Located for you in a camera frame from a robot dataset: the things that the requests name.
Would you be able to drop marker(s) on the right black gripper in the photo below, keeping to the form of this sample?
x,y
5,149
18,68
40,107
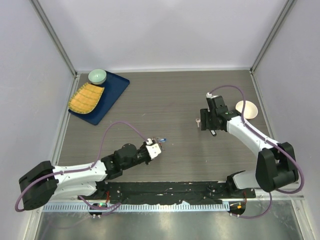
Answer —
x,y
205,124

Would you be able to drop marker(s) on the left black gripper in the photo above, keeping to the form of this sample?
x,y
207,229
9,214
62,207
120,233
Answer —
x,y
143,145

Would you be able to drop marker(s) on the grey keyring holder red handle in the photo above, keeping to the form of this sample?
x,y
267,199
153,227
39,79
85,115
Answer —
x,y
160,143

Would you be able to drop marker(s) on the blue key tag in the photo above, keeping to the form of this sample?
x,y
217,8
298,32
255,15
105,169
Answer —
x,y
162,140

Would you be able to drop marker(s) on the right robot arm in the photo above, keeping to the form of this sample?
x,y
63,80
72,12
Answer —
x,y
275,166

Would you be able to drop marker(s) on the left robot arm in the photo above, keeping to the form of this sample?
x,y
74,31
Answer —
x,y
46,182

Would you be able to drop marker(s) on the black key fob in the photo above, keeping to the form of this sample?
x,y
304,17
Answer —
x,y
213,133

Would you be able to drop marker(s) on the silver key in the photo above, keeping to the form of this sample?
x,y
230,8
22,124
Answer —
x,y
198,121

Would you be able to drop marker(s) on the white brown bowl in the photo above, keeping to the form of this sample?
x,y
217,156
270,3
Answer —
x,y
250,110

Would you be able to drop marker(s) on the yellow woven mat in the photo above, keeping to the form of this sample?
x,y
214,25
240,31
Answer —
x,y
85,99

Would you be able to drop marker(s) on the blue tray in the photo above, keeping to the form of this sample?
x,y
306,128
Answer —
x,y
114,86

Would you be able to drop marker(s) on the green ceramic bowl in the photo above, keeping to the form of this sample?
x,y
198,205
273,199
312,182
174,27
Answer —
x,y
97,76

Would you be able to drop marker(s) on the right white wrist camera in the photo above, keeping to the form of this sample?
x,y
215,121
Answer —
x,y
210,96

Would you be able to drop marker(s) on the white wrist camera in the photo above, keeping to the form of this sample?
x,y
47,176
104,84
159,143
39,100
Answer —
x,y
153,148
210,96

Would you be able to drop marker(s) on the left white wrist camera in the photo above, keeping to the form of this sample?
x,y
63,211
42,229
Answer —
x,y
153,148

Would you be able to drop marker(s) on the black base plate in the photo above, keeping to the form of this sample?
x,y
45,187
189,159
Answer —
x,y
168,193

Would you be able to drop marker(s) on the slotted cable duct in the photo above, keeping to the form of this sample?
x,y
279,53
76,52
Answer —
x,y
61,207

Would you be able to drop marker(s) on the right aluminium frame post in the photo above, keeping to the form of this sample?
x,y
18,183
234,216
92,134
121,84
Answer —
x,y
285,11

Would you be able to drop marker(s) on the aluminium frame post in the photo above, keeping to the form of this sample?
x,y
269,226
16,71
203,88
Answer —
x,y
285,11
53,35

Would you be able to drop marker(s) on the left aluminium frame post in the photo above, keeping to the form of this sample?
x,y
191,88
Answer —
x,y
53,35

